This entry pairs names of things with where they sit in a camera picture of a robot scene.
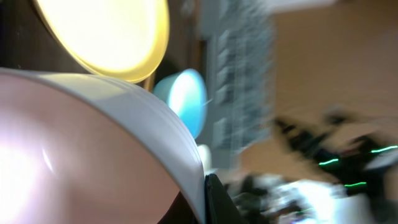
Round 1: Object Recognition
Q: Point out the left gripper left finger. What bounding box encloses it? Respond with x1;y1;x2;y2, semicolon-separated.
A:
158;192;198;224

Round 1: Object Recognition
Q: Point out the light blue bowl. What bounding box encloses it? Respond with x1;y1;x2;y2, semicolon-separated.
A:
153;68;208;138

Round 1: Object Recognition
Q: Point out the brown plastic serving tray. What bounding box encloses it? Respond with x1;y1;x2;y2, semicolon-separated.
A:
1;0;201;90

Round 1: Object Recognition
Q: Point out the yellow round plate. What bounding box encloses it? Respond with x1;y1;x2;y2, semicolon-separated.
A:
34;0;170;83

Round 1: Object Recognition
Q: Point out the white bowl with rice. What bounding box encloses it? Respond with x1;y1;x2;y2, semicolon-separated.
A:
1;68;206;223

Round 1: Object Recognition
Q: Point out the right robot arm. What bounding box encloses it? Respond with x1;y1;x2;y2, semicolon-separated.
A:
224;112;397;223

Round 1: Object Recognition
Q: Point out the grey dishwasher rack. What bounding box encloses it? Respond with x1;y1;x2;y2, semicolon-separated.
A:
197;0;275;170

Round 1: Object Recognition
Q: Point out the small pale green cup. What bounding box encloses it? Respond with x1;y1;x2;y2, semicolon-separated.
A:
197;144;211;173

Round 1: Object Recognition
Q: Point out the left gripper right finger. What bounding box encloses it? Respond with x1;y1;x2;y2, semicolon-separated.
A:
205;174;246;224

